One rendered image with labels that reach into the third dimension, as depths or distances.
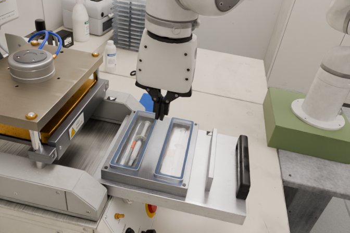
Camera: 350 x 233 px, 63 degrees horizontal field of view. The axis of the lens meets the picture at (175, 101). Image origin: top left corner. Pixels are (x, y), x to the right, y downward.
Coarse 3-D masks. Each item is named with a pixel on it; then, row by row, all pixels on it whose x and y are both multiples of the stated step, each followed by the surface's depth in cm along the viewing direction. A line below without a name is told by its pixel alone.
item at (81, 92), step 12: (84, 84) 65; (72, 96) 60; (84, 96) 62; (60, 108) 56; (72, 108) 57; (60, 120) 53; (0, 132) 52; (12, 132) 51; (24, 132) 51; (48, 132) 50; (24, 144) 53
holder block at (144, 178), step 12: (168, 120) 68; (156, 132) 64; (156, 144) 60; (192, 144) 62; (108, 156) 56; (144, 156) 57; (156, 156) 58; (192, 156) 59; (108, 168) 54; (144, 168) 55; (120, 180) 54; (132, 180) 53; (144, 180) 53; (156, 180) 52; (168, 180) 53; (168, 192) 53; (180, 192) 53
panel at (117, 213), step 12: (108, 204) 55; (120, 204) 59; (132, 204) 63; (144, 204) 69; (108, 216) 54; (120, 216) 56; (132, 216) 63; (144, 216) 68; (120, 228) 57; (132, 228) 62; (144, 228) 67
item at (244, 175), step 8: (240, 136) 64; (240, 144) 62; (240, 152) 60; (248, 152) 60; (240, 160) 58; (248, 160) 58; (240, 168) 56; (248, 168) 56; (240, 176) 54; (248, 176) 54; (240, 184) 53; (248, 184) 52; (240, 192) 53; (248, 192) 53
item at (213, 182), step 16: (112, 144) 62; (208, 144) 66; (224, 144) 67; (208, 160) 60; (224, 160) 62; (96, 176) 55; (192, 176) 58; (208, 176) 53; (224, 176) 59; (112, 192) 54; (128, 192) 54; (144, 192) 53; (160, 192) 53; (192, 192) 54; (208, 192) 55; (224, 192) 55; (176, 208) 54; (192, 208) 53; (208, 208) 52; (224, 208) 52; (240, 208) 53; (240, 224) 53
